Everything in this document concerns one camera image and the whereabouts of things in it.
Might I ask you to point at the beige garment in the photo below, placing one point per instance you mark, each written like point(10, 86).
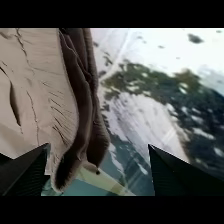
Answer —
point(33, 90)

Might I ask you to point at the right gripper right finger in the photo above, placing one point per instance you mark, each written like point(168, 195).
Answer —
point(176, 176)

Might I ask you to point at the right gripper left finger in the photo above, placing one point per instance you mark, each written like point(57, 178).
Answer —
point(23, 173)

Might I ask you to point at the brown garment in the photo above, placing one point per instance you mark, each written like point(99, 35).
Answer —
point(83, 110)

